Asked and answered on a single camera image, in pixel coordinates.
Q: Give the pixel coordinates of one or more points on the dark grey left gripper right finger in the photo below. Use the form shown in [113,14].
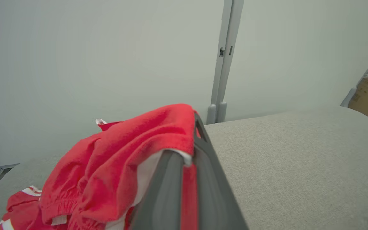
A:
[212,191]

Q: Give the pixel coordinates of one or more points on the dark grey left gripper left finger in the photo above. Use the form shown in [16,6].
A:
[164,198]

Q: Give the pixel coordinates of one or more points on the grey partition post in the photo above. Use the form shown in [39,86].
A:
[225,64]

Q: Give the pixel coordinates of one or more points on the red jersey with white stripes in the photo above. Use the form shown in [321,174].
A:
[21,210]

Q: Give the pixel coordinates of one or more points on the red shorts with white trim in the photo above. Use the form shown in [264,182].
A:
[123,153]

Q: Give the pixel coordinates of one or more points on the grey fabric sofa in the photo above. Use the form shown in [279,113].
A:
[299,175]

